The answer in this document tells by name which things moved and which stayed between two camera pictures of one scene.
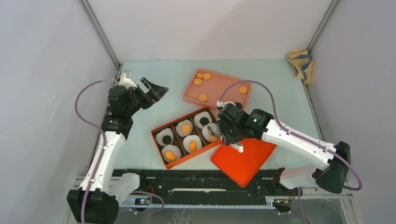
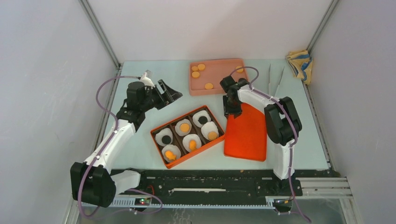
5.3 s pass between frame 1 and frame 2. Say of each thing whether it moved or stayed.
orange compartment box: stayed
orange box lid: moved
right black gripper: moved
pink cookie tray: moved
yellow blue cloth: stayed
